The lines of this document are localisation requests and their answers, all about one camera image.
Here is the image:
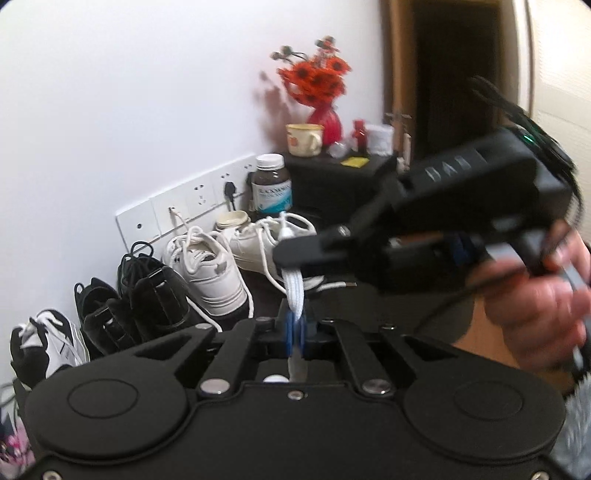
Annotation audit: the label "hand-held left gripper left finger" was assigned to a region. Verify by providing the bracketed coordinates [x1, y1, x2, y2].
[134, 311, 296, 400]

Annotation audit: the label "person's right hand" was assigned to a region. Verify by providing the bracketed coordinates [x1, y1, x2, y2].
[485, 226, 591, 370]

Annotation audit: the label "black leather shoe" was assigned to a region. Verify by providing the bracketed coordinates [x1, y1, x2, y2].
[74, 277, 137, 358]
[105, 240, 192, 344]

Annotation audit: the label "orange artificial flowers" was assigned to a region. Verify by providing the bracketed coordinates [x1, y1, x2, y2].
[270, 36, 352, 109]

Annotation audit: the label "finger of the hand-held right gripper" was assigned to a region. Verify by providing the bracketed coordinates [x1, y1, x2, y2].
[272, 217, 393, 278]
[318, 237, 448, 296]

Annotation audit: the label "chunky black white sneaker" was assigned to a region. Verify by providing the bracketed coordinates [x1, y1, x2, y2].
[10, 310, 90, 391]

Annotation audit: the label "wooden door frame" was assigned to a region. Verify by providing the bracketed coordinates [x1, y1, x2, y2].
[379, 0, 532, 139]

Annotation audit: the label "cream flower-print mug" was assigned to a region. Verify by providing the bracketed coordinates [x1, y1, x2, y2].
[285, 123, 324, 158]

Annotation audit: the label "black side cabinet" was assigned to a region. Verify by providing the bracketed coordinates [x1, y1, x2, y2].
[283, 150, 407, 222]

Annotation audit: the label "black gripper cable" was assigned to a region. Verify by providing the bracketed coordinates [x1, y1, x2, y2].
[468, 76, 585, 232]

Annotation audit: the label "cream round jar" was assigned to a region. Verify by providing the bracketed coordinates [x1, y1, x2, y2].
[215, 210, 252, 232]

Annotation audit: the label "brown supplement bottle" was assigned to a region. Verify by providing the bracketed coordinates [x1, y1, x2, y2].
[252, 154, 294, 215]

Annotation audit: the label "red vase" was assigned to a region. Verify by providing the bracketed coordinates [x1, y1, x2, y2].
[307, 105, 343, 145]

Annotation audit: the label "grey fluffy garment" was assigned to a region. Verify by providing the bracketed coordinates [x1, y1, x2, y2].
[551, 374, 591, 480]

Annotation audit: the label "white wall socket panel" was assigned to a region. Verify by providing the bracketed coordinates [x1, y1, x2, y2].
[115, 154, 259, 252]

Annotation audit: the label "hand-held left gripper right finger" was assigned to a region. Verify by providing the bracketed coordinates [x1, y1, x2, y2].
[298, 314, 462, 398]

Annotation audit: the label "pink floral pouch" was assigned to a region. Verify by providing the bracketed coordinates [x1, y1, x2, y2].
[0, 425, 33, 464]

